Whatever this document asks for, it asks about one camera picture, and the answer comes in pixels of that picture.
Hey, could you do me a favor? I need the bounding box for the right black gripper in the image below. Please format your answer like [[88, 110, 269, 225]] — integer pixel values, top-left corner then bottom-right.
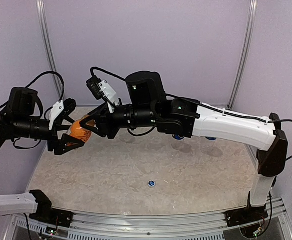
[[79, 100, 157, 139]]

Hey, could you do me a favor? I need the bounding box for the orange juice bottle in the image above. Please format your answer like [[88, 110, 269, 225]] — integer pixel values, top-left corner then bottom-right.
[[66, 114, 92, 143]]

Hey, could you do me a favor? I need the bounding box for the blue bottle cap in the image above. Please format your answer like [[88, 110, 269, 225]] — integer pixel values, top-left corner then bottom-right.
[[147, 180, 156, 188]]

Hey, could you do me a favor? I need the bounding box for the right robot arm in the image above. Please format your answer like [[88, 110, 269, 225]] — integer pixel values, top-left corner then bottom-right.
[[80, 71, 288, 222]]

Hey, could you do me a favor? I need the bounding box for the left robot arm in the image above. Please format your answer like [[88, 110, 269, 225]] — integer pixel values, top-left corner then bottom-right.
[[0, 87, 84, 223]]

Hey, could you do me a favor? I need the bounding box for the Pepsi bottle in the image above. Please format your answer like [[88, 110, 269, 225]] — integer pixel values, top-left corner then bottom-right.
[[172, 134, 184, 141]]

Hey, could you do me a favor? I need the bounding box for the blue label water bottle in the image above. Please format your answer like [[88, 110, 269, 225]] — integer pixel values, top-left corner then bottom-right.
[[205, 137, 216, 141]]

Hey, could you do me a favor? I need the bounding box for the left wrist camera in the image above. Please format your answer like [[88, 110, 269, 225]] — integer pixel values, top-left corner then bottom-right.
[[48, 98, 77, 130]]

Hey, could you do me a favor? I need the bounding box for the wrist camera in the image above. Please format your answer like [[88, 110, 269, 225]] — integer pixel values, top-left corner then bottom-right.
[[48, 98, 77, 130], [86, 76, 120, 113]]

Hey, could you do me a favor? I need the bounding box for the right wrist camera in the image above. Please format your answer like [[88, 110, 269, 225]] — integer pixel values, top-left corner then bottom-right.
[[86, 76, 120, 113]]

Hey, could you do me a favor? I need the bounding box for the left camera cable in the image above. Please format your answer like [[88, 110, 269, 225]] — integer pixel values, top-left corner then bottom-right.
[[25, 71, 65, 103]]

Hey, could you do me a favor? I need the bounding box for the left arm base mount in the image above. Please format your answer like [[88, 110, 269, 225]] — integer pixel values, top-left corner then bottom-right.
[[29, 189, 73, 228]]

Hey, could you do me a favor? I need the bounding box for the left aluminium post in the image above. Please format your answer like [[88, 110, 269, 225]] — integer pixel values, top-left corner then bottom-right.
[[35, 0, 63, 101]]

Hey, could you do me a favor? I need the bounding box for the aluminium post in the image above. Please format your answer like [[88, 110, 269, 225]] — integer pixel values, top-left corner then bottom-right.
[[35, 0, 63, 101], [227, 0, 258, 110]]

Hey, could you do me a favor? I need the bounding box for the aluminium front rail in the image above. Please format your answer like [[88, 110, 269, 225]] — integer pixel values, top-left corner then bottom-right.
[[3, 198, 292, 240]]

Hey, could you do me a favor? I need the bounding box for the right aluminium post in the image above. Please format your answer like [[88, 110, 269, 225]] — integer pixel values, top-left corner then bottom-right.
[[227, 0, 258, 110]]

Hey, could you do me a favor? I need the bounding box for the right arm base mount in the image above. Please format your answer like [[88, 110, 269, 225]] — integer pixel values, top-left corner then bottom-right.
[[224, 192, 268, 227]]

